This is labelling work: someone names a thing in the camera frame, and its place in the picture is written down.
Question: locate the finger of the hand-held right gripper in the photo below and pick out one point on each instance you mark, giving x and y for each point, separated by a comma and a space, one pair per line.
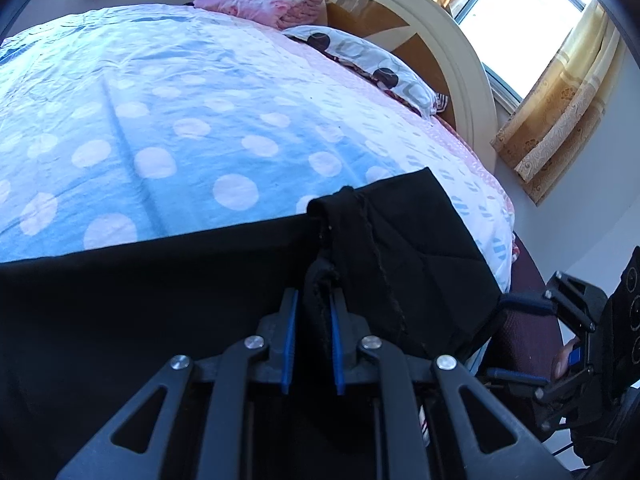
525, 301
515, 376

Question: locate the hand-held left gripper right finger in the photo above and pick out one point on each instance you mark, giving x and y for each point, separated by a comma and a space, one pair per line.
338, 345

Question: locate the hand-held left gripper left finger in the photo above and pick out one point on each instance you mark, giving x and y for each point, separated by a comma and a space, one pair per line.
289, 340

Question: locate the black pants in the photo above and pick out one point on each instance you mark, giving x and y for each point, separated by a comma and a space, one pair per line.
150, 320

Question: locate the person's right hand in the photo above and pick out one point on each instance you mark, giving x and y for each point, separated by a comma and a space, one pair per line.
562, 360

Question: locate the cream and brown round headboard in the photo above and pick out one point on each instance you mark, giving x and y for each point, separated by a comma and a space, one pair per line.
450, 60

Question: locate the round bed, dotted sheet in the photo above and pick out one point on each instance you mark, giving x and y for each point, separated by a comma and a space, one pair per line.
175, 110

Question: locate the large window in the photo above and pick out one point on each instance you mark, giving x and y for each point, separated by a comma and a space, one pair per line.
525, 25

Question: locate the white pillow with dark circles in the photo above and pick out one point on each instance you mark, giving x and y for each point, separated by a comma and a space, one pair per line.
360, 57

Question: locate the pink floral folded blanket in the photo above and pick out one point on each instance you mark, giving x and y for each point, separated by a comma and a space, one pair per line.
250, 2

